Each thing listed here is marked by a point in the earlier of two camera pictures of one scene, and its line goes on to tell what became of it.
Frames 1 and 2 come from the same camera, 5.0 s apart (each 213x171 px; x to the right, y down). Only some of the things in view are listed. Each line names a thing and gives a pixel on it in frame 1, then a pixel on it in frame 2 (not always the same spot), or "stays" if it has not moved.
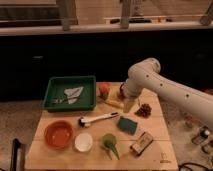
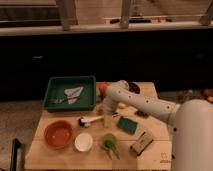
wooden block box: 142,143 stays
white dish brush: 85,122 stays
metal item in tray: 60,100 stays
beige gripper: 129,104 -> 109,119
